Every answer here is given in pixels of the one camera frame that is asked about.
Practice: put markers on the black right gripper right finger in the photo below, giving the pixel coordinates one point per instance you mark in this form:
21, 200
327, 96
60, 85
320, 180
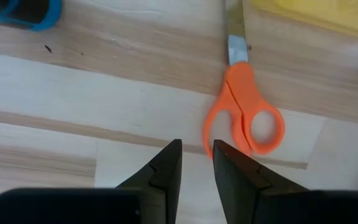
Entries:
244, 193

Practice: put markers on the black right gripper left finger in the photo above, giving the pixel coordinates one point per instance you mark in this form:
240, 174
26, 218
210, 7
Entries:
160, 199

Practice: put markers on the yellow plastic basket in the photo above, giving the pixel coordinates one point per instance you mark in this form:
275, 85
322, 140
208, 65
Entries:
322, 15

